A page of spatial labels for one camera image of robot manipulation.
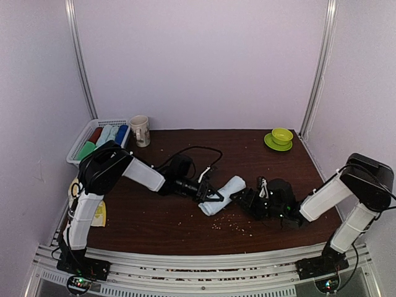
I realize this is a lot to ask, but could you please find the rolled light blue towel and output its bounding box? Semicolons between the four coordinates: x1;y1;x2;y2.
95;124;112;147

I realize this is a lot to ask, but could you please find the white plastic basket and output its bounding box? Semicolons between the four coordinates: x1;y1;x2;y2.
66;119;131;166

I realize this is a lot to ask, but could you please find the rolled brown towel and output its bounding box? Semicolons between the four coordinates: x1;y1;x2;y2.
88;127;103;144

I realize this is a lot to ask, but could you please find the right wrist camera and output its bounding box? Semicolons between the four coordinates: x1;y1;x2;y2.
257;176;269;199

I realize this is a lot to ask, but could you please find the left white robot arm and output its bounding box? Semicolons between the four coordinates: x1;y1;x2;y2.
59;140;225;275

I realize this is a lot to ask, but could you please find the green saucer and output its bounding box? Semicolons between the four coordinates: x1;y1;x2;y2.
263;132;293;152

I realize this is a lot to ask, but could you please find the rolled pale teal towel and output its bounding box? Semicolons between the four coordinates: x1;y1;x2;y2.
107;126;119;141

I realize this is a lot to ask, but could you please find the green cup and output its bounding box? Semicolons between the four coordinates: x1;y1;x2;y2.
271;127;293;145

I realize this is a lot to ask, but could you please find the aluminium front rail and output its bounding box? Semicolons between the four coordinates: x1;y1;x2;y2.
22;244;384;296

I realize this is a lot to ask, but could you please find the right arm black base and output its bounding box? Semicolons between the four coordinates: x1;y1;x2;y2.
296;256;349;280

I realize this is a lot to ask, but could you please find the rolled dark blue towel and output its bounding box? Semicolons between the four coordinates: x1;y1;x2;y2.
114;125;128;146

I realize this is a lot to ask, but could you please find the right aluminium frame post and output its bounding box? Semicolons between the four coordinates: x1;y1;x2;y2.
299;0;338;140

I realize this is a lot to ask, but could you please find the aluminium frame post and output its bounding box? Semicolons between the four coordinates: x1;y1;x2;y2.
299;0;338;140
65;0;98;119

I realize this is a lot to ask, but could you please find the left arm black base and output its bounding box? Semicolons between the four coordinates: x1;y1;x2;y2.
56;257;111;281

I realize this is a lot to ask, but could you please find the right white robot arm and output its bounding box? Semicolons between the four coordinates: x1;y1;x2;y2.
231;153;395;273

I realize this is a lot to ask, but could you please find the rolled green towel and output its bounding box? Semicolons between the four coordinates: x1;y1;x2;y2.
76;141;96;161

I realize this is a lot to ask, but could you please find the yellow green patterned towel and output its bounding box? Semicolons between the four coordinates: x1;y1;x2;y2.
67;178;106;227

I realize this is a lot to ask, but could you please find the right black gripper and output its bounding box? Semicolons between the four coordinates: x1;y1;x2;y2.
230;188;286;222

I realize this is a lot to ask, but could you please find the beige ceramic mug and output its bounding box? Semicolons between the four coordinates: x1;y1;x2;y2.
129;115;151;148

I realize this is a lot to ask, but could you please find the light blue towel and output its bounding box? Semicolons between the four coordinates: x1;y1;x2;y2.
198;176;246;217
95;124;112;147

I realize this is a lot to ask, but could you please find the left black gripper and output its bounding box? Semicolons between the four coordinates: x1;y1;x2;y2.
176;176;223;204

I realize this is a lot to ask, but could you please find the left aluminium frame post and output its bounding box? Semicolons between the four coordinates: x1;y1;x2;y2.
65;0;98;119

